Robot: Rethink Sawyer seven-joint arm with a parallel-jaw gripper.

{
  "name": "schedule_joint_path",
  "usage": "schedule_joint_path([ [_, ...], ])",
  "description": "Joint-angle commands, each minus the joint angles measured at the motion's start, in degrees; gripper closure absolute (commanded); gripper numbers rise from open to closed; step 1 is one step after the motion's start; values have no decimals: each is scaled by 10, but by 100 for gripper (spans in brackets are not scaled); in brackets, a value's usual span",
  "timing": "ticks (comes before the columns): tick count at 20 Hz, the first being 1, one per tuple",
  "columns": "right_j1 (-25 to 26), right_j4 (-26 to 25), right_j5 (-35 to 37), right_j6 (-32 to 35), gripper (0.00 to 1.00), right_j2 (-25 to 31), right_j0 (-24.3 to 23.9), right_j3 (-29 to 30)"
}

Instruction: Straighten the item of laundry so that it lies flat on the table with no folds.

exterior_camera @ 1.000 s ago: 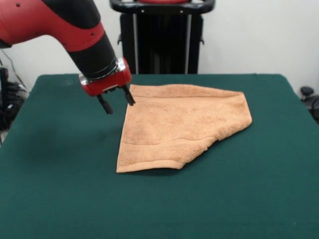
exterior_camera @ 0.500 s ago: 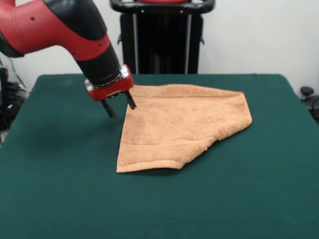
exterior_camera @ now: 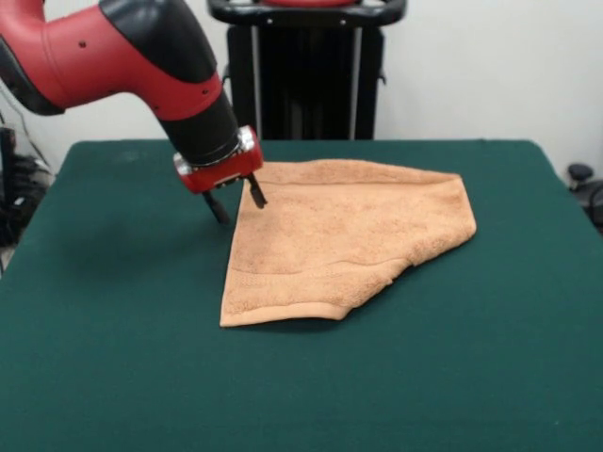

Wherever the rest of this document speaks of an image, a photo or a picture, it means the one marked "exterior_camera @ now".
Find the dark green table cloth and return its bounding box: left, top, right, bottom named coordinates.
left=0, top=138, right=603, bottom=452

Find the black robot pedestal with handle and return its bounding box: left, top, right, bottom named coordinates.
left=205, top=0, right=406, bottom=141

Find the black box with red mark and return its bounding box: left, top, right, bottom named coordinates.
left=0, top=125, right=15, bottom=208

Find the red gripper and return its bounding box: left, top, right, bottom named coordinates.
left=172, top=124, right=269, bottom=226

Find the black bag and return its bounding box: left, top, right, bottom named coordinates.
left=0, top=191, right=37, bottom=247

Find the black cable bundle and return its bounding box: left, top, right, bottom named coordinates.
left=11, top=153, right=54, bottom=190

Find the peach terry towel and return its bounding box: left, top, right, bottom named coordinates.
left=219, top=158, right=478, bottom=330

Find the black office chair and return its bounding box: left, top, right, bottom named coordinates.
left=566, top=162, right=603, bottom=236

